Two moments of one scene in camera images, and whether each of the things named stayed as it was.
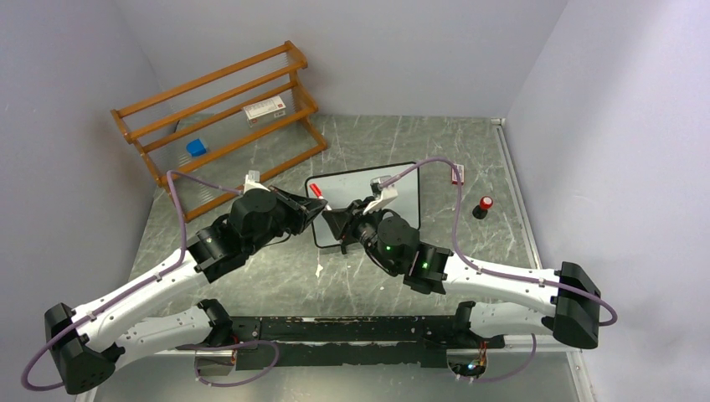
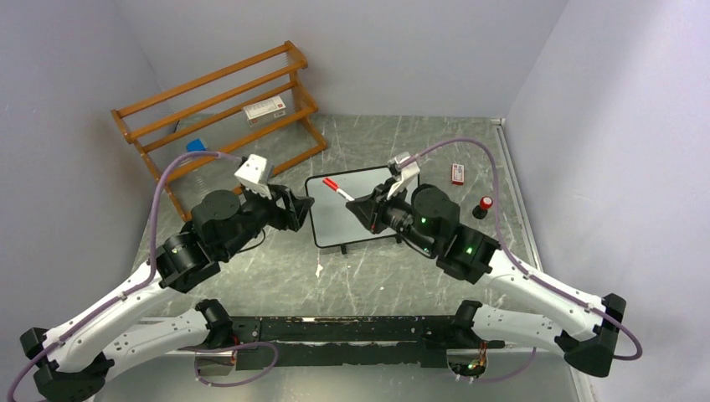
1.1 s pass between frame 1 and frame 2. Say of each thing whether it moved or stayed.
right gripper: moved
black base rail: stayed
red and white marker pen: moved
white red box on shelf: stayed
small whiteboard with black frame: stayed
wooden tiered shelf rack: stayed
